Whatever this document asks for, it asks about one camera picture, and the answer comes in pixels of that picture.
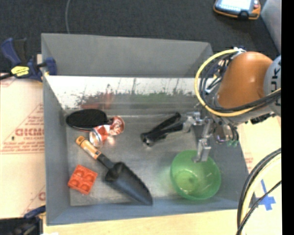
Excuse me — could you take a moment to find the black trowel with orange handle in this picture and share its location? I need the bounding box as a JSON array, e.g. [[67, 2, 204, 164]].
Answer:
[[75, 135, 153, 206]]

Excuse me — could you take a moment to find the crushed red drink can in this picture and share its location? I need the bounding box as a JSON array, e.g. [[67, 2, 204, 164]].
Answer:
[[88, 115, 126, 149]]

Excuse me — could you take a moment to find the green plastic bowl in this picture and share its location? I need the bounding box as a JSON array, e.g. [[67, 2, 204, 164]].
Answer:
[[170, 149, 222, 201]]

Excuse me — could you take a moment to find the black cylinder on white bracket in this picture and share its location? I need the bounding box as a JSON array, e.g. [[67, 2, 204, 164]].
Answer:
[[250, 113, 272, 125]]

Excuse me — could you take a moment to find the orange square toy brick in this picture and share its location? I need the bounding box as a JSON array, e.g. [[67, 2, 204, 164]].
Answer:
[[67, 164, 99, 195]]

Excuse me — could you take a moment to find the grey metal bin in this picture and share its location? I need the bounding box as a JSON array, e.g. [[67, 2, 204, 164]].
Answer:
[[41, 33, 251, 226]]

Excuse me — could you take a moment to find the brown cardboard board red print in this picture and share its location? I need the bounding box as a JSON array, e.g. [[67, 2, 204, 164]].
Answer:
[[0, 71, 46, 220]]

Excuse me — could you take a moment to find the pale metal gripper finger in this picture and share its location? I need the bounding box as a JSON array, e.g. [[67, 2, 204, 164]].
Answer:
[[192, 138, 212, 163], [182, 111, 202, 133]]

